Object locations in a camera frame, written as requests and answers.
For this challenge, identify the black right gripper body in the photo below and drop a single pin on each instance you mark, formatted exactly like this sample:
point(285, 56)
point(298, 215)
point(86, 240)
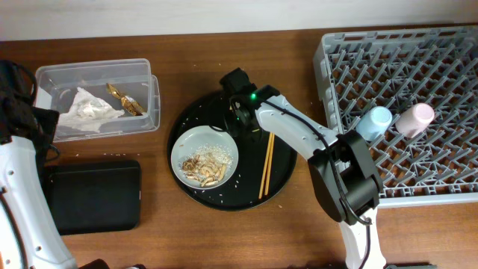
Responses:
point(236, 122)

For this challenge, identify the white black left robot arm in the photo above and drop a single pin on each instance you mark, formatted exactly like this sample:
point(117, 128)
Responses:
point(29, 237)

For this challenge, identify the clear plastic waste bin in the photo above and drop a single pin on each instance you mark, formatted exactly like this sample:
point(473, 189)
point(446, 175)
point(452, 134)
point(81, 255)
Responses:
point(57, 87)

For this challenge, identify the light blue cup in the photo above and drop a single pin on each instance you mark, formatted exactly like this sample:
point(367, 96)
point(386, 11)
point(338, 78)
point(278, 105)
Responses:
point(374, 123)

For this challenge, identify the grey dishwasher rack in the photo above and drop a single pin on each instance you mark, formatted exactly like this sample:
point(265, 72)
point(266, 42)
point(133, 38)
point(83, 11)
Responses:
point(397, 69)

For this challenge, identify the gold candy wrapper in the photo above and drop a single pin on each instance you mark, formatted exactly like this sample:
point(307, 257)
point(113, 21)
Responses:
point(130, 104)

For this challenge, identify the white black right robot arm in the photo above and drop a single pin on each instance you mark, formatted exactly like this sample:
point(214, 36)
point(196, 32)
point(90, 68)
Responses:
point(345, 179)

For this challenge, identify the grey plate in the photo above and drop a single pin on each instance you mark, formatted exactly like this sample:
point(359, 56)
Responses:
point(190, 141)

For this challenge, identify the pink cup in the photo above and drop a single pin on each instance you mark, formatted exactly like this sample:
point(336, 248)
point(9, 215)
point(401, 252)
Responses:
point(415, 120)

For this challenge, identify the food scraps on plate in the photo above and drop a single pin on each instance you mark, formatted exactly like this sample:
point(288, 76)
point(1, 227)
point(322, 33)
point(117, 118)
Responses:
point(208, 165)

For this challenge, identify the black rectangular tray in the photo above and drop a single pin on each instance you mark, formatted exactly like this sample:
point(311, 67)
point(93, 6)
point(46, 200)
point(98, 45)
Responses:
point(94, 197)

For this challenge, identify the white paper napkin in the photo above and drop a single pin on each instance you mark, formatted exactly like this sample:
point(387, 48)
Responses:
point(87, 112)

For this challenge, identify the round black serving tray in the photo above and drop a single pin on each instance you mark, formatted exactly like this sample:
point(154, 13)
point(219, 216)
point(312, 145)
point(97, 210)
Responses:
point(241, 191)

